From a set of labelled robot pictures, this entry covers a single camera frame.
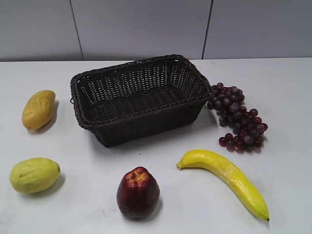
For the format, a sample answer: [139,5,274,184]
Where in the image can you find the yellow banana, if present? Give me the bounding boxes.
[176,149,270,221]

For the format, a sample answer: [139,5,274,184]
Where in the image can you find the dark woven wicker basket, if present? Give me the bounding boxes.
[70,55,214,147]

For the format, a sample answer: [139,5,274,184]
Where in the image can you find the dark red apple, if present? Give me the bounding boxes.
[117,167,160,219]

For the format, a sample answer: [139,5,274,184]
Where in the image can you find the purple grape bunch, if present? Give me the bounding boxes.
[207,82,268,152]

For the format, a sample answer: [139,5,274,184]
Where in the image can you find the yellow mango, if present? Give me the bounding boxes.
[22,90,56,130]

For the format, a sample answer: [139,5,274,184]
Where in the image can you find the green-yellow lemon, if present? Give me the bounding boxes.
[9,157,60,194]

